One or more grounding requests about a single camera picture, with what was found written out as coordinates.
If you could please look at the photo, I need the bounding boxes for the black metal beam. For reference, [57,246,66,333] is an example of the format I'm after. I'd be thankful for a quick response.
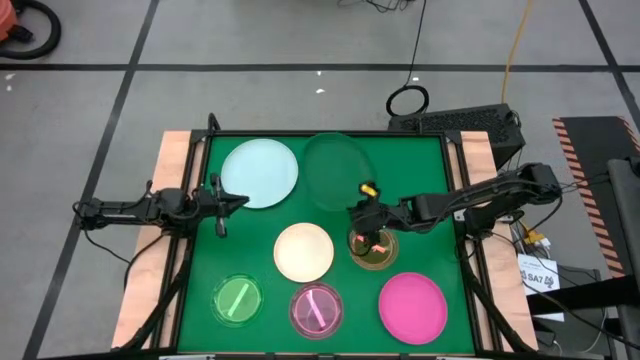
[524,276,640,315]

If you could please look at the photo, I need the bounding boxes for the green table mat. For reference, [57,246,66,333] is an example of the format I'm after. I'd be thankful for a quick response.
[177,134,476,355]

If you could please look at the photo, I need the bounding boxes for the black cable bundle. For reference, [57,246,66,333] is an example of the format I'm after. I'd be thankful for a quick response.
[337,0,417,14]

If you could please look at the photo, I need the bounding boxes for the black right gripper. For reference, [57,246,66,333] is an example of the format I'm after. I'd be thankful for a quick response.
[348,197,401,254]

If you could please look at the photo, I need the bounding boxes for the black metal table frame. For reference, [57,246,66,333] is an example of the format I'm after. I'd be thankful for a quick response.
[112,113,539,360]

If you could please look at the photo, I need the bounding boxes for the black cable with coil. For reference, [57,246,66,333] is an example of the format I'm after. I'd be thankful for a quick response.
[384,0,431,119]

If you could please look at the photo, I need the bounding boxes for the yellow cable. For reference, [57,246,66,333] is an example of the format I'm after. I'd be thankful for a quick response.
[501,0,535,105]

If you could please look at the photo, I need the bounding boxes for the light blue large plate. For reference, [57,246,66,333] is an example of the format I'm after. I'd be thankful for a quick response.
[220,138,300,210]

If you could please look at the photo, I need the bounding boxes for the black vacuum hose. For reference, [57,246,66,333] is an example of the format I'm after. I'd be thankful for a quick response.
[0,0,62,61]

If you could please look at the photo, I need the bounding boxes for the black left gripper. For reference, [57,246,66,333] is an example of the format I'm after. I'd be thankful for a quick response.
[197,173,250,238]

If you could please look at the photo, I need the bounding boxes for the orange transparent small plate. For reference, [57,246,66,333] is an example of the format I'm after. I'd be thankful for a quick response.
[348,227,400,272]

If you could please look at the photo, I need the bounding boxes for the hazard-striped black floor mat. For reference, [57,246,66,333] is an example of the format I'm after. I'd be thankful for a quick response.
[552,115,640,279]

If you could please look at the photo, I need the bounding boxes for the white paper label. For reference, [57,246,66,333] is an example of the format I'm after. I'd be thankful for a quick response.
[517,253,561,296]

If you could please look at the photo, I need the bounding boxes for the orange vacuum cleaner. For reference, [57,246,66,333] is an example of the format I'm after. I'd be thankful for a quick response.
[0,0,19,44]

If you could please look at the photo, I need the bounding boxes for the dark green large plate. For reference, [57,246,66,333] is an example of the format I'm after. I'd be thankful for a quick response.
[303,132,376,212]

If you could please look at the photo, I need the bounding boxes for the yellow plug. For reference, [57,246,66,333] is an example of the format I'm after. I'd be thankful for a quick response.
[522,227,551,251]

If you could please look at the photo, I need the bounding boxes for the pink transparent small plate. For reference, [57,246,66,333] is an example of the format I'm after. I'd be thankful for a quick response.
[288,281,345,341]

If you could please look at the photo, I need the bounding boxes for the black computer case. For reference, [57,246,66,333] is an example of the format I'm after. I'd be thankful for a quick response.
[388,103,527,170]

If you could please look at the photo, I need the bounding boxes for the cream plastic plate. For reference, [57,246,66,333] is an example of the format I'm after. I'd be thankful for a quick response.
[273,222,335,284]

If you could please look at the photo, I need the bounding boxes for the pink opaque plate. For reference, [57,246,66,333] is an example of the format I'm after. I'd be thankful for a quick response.
[378,272,449,346]

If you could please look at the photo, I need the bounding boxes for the green transparent small plate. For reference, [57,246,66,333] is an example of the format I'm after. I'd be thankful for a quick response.
[210,273,265,329]

